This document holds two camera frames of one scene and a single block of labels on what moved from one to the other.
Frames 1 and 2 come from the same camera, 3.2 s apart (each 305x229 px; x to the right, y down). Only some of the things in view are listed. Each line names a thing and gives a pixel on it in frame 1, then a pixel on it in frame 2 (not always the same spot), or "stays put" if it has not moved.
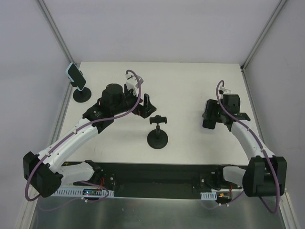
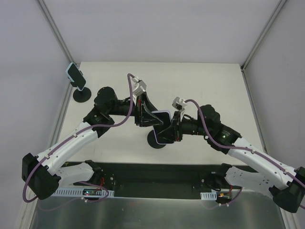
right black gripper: x=209 y=114 → x=177 y=126
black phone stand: x=81 y=96 stays put
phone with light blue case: x=75 y=75 stays put
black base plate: x=158 y=180 stays put
